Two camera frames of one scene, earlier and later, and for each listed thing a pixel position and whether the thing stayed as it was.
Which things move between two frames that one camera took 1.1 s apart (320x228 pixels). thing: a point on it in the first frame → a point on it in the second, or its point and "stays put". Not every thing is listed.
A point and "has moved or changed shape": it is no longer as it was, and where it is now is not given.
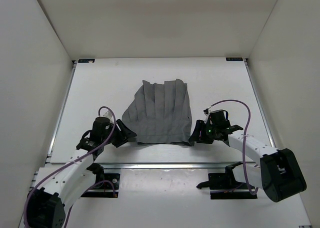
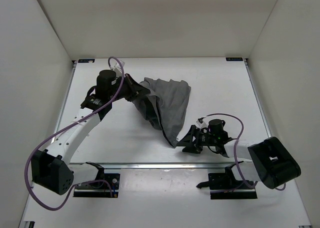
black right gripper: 198,132 → 192,146
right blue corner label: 234,59 stays put
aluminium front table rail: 203,166 stays put
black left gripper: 124,134 → 138,89
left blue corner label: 86,60 stays put
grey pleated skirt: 160,114 has moved or changed shape
